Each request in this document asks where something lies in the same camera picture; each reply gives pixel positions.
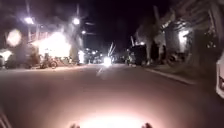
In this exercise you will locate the dark vehicle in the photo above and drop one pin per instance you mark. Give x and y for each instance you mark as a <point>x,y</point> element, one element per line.
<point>137,55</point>

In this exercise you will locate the dark asphalt road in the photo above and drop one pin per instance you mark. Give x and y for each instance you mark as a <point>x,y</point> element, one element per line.
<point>100,90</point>

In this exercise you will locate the street lamp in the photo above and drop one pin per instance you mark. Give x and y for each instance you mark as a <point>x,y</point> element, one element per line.
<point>29,20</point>
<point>76,21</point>

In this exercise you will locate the concrete kerb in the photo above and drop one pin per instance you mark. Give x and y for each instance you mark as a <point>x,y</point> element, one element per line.
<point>170,76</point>

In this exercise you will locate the brightly lit shopfront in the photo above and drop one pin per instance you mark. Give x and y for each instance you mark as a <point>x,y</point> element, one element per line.
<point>53,45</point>

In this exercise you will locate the parked motorcycle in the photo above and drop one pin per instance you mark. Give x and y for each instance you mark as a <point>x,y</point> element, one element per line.
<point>49,62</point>

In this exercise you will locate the robot's own part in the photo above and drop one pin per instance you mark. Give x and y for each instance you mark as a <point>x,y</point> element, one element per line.
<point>146,125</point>
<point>74,126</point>

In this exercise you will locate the building with lit window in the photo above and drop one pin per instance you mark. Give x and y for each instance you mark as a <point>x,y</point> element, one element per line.
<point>186,36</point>

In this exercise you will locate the white vehicle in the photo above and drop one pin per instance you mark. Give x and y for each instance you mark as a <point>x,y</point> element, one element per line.
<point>220,78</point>

